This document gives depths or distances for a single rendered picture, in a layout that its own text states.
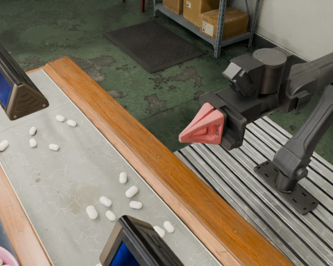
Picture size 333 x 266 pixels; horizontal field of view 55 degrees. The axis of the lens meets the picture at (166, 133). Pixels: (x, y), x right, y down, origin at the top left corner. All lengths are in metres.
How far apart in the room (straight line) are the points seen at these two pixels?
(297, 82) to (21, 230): 0.69
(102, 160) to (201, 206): 0.33
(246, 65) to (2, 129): 0.86
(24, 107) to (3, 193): 0.33
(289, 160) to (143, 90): 1.77
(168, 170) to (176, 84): 1.74
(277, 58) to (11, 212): 0.70
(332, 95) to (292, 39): 2.10
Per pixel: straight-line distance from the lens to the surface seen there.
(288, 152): 0.91
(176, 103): 2.39
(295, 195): 1.02
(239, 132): 0.57
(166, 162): 0.92
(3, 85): 0.72
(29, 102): 0.68
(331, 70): 0.75
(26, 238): 0.84
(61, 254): 0.82
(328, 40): 2.76
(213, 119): 0.54
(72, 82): 1.28
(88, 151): 1.01
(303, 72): 0.70
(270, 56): 0.59
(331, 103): 0.88
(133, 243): 0.38
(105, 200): 0.86
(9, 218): 0.89
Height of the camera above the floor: 1.44
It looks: 42 degrees down
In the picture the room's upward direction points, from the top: straight up
